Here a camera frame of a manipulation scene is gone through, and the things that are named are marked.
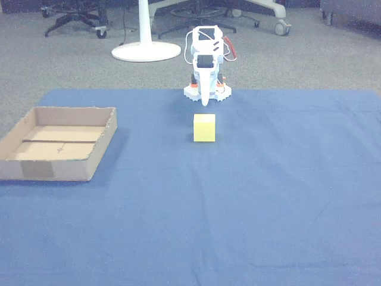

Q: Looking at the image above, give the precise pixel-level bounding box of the yellow block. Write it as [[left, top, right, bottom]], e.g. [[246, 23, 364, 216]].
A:
[[193, 113, 217, 143]]

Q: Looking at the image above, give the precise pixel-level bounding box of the shallow cardboard box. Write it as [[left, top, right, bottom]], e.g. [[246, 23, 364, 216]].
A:
[[0, 106, 118, 182]]

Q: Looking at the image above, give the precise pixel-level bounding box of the black office chair base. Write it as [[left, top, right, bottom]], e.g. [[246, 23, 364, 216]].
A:
[[157, 5, 261, 40], [40, 0, 110, 39]]

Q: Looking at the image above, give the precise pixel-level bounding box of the grey chair base with casters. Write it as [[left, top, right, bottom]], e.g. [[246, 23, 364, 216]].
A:
[[148, 0, 292, 37]]

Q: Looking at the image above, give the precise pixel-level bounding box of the blue cloth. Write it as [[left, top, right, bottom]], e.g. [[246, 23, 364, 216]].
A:
[[0, 88, 381, 286]]

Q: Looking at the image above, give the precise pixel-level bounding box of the grey furniture piece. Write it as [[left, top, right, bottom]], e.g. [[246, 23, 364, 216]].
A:
[[320, 0, 381, 27]]

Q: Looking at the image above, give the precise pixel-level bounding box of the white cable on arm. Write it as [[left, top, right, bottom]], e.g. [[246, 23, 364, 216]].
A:
[[184, 29, 195, 66]]

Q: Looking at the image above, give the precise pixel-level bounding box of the red cable on arm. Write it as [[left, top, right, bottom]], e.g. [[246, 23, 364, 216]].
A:
[[222, 35, 239, 63]]

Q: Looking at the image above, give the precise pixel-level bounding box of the white pedestal table base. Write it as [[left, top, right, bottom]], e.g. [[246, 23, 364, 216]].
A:
[[111, 0, 182, 63]]

